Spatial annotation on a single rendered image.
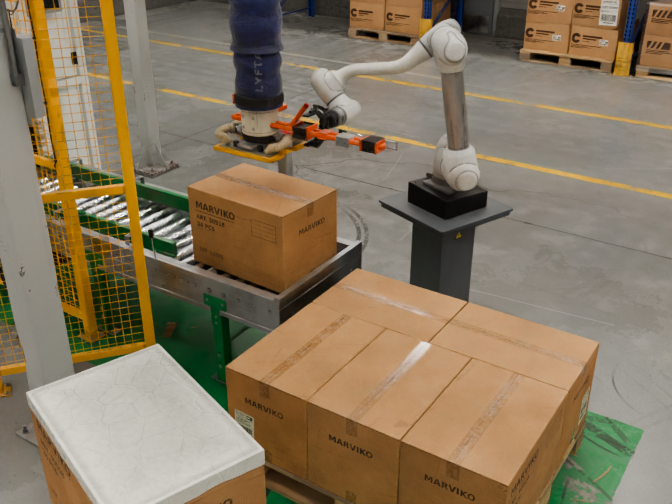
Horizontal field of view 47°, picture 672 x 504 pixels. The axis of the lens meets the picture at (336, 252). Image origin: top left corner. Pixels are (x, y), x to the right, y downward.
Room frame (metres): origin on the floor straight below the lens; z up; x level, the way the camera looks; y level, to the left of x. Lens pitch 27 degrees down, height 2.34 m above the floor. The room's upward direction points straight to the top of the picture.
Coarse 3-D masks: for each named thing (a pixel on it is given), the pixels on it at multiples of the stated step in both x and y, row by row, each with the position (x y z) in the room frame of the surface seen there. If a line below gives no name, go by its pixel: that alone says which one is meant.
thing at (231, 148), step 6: (222, 144) 3.42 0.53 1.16; (228, 144) 3.42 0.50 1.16; (234, 144) 3.39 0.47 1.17; (222, 150) 3.38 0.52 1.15; (228, 150) 3.36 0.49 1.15; (234, 150) 3.35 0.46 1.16; (240, 150) 3.34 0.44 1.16; (246, 150) 3.34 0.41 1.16; (252, 150) 3.34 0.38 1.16; (258, 150) 3.32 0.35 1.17; (264, 150) 3.34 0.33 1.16; (246, 156) 3.31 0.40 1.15; (252, 156) 3.29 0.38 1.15; (258, 156) 3.28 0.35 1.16; (264, 156) 3.27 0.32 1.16; (270, 156) 3.27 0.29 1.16; (276, 156) 3.27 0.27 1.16; (282, 156) 3.30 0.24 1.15; (270, 162) 3.23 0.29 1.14
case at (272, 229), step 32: (192, 192) 3.42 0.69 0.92; (224, 192) 3.36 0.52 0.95; (256, 192) 3.36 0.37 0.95; (288, 192) 3.36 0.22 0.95; (320, 192) 3.36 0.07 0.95; (192, 224) 3.43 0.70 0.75; (224, 224) 3.30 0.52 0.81; (256, 224) 3.18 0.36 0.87; (288, 224) 3.11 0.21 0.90; (320, 224) 3.30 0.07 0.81; (224, 256) 3.31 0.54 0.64; (256, 256) 3.18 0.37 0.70; (288, 256) 3.11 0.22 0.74; (320, 256) 3.29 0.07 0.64
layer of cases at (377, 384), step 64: (320, 320) 2.88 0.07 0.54; (384, 320) 2.88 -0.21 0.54; (448, 320) 2.88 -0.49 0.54; (512, 320) 2.88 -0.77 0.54; (256, 384) 2.44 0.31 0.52; (320, 384) 2.41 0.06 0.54; (384, 384) 2.41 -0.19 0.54; (448, 384) 2.42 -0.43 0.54; (512, 384) 2.41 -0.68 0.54; (576, 384) 2.46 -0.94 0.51; (320, 448) 2.28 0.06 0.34; (384, 448) 2.13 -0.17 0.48; (448, 448) 2.05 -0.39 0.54; (512, 448) 2.05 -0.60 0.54
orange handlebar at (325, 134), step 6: (282, 108) 3.65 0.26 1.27; (234, 114) 3.51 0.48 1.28; (240, 114) 3.52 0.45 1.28; (240, 120) 3.47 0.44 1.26; (270, 126) 3.37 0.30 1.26; (276, 126) 3.36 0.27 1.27; (282, 126) 3.34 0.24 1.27; (288, 126) 3.33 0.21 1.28; (312, 132) 3.26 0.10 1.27; (318, 132) 3.24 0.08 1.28; (324, 132) 3.24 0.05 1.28; (330, 132) 3.24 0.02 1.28; (318, 138) 3.23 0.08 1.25; (324, 138) 3.22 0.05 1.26; (330, 138) 3.20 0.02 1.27; (354, 138) 3.18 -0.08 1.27; (360, 138) 3.17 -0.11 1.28; (354, 144) 3.14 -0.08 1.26; (384, 144) 3.10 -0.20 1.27
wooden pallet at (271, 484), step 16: (576, 448) 2.63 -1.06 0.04; (272, 464) 2.41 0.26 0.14; (560, 464) 2.42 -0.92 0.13; (272, 480) 2.45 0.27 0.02; (288, 480) 2.45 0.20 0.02; (304, 480) 2.32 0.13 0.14; (288, 496) 2.37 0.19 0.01; (304, 496) 2.36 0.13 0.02; (320, 496) 2.36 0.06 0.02; (336, 496) 2.24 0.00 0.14; (544, 496) 2.28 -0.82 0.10
